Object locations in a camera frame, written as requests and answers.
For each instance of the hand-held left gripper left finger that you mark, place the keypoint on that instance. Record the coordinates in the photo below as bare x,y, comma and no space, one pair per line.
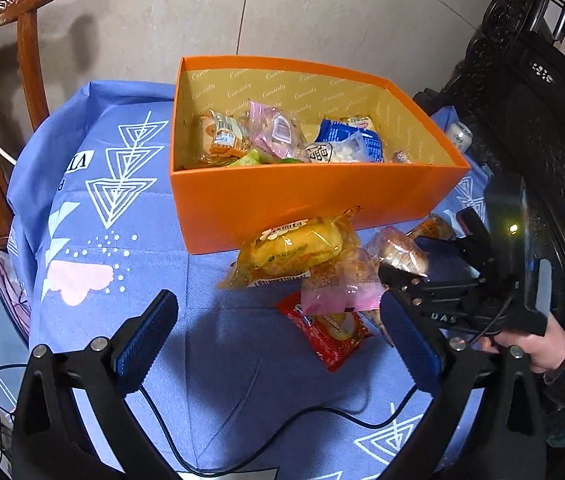
145,340

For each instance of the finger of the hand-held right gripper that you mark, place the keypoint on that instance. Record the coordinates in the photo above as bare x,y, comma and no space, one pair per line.
437,247
412,285

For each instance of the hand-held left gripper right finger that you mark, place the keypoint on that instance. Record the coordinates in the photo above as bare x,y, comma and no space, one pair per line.
412,345

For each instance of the clear brown bun packet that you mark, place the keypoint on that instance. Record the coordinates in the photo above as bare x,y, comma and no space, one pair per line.
397,250

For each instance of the clear packet of white balls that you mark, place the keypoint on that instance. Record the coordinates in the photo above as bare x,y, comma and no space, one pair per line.
332,154

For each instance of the blue snack packet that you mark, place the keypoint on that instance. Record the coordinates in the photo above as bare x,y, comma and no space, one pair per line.
350,136

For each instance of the orange cardboard box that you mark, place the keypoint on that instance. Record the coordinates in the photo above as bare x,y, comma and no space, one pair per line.
287,190

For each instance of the pink snack packet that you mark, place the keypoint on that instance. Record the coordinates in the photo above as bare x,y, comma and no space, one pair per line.
275,132

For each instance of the green snack packet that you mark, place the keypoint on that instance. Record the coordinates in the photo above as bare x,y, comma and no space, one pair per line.
255,159

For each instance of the clear rice cracker packet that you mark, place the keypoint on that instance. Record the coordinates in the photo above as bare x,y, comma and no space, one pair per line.
222,135

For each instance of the person's right hand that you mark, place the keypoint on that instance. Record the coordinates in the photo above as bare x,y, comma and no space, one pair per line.
547,350

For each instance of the round cake packet orange label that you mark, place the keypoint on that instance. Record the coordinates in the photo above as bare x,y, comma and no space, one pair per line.
432,227

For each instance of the pink clear bread packet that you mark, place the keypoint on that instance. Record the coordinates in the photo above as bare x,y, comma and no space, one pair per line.
342,290

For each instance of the red snack packet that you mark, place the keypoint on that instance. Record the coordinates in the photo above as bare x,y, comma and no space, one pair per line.
335,332

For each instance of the blue printed tablecloth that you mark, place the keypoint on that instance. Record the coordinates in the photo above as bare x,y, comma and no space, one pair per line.
112,260

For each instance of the small brown snack packet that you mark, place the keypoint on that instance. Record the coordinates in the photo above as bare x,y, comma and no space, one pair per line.
402,156

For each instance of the white drink can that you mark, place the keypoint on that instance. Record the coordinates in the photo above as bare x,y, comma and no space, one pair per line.
459,135

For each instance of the yellow clear cake packet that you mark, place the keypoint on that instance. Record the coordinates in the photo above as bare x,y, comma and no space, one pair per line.
292,250

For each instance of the dark carved wooden furniture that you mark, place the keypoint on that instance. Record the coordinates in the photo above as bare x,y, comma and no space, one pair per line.
537,110

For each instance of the white round cake packet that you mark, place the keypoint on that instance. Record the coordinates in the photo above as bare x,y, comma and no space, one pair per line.
360,121

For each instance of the white plastic bag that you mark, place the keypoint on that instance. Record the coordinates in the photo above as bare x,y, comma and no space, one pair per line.
0,265

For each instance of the carved wooden chair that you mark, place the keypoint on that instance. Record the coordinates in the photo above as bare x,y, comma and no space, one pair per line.
27,60

